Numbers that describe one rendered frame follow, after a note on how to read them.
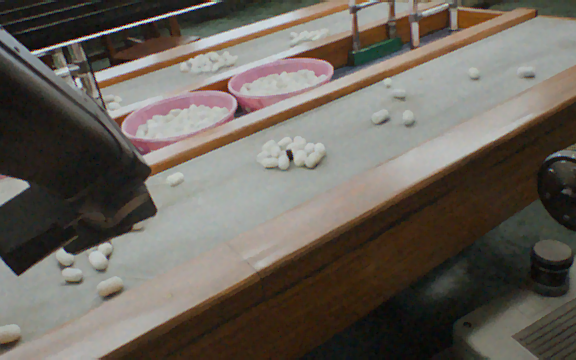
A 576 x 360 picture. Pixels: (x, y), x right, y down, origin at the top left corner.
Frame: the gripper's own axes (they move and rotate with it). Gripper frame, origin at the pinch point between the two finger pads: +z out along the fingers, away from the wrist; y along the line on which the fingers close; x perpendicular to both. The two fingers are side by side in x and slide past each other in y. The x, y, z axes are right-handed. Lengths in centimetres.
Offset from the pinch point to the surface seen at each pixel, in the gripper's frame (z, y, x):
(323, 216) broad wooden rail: 1.4, -27.3, 11.5
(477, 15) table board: 52, -135, -25
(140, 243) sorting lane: 16.4, -4.8, 2.1
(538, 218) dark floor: 79, -141, 47
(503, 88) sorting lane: 14, -85, 5
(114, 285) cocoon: 8.4, 1.5, 6.9
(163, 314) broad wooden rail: -0.8, -1.7, 13.2
